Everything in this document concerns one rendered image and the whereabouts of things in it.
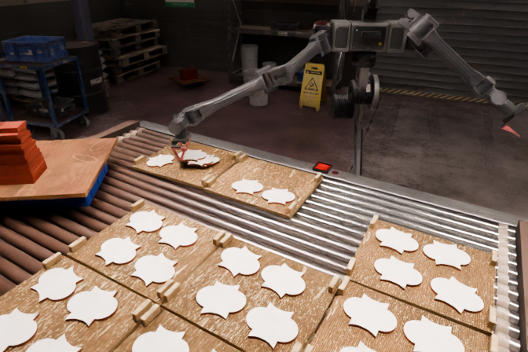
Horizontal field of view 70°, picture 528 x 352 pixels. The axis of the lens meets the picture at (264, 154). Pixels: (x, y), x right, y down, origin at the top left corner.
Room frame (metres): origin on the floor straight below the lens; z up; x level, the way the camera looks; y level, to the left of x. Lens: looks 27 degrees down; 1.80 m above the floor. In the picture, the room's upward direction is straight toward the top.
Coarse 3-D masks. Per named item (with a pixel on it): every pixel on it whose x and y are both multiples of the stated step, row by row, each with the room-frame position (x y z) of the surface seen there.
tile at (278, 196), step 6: (264, 192) 1.34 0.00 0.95; (270, 192) 1.34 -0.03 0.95; (276, 192) 1.34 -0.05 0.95; (282, 192) 1.34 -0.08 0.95; (288, 192) 1.35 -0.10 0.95; (264, 198) 1.30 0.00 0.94; (270, 198) 1.30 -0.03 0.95; (276, 198) 1.30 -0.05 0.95; (282, 198) 1.30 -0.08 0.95; (288, 198) 1.30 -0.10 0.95; (294, 198) 1.30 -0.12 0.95; (282, 204) 1.27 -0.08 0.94
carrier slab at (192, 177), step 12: (192, 144) 1.84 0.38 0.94; (216, 156) 1.69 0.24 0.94; (228, 156) 1.69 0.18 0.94; (144, 168) 1.56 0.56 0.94; (156, 168) 1.56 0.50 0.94; (168, 168) 1.57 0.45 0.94; (180, 168) 1.57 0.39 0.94; (192, 168) 1.57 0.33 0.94; (204, 168) 1.57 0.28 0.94; (216, 168) 1.57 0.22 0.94; (228, 168) 1.58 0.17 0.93; (180, 180) 1.46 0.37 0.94; (192, 180) 1.46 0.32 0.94
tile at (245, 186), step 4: (244, 180) 1.45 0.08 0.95; (248, 180) 1.45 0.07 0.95; (256, 180) 1.45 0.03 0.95; (232, 184) 1.41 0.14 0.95; (236, 184) 1.41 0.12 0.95; (240, 184) 1.41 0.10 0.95; (244, 184) 1.41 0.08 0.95; (248, 184) 1.41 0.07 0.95; (252, 184) 1.41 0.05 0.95; (256, 184) 1.41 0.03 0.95; (260, 184) 1.41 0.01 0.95; (232, 188) 1.39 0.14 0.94; (236, 188) 1.38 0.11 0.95; (240, 188) 1.38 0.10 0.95; (244, 188) 1.38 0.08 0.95; (248, 188) 1.38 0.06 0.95; (252, 188) 1.38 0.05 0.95; (256, 188) 1.38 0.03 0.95; (260, 188) 1.38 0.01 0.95; (236, 192) 1.35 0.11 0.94; (240, 192) 1.35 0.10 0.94; (244, 192) 1.35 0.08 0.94; (248, 192) 1.34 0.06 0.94; (252, 192) 1.34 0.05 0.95; (256, 192) 1.36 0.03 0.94
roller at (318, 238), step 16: (144, 176) 1.52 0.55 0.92; (176, 192) 1.41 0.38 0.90; (192, 192) 1.38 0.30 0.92; (224, 208) 1.28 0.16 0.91; (240, 208) 1.27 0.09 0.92; (272, 224) 1.18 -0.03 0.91; (288, 224) 1.17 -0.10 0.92; (320, 240) 1.08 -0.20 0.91; (336, 240) 1.07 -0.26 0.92; (496, 304) 0.81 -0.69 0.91; (512, 304) 0.80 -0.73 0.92
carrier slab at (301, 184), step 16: (256, 160) 1.65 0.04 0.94; (224, 176) 1.50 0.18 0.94; (240, 176) 1.50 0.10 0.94; (256, 176) 1.50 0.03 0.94; (272, 176) 1.50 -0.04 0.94; (288, 176) 1.50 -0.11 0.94; (304, 176) 1.50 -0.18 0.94; (224, 192) 1.36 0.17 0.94; (304, 192) 1.36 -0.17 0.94; (256, 208) 1.27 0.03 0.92; (272, 208) 1.24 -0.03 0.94
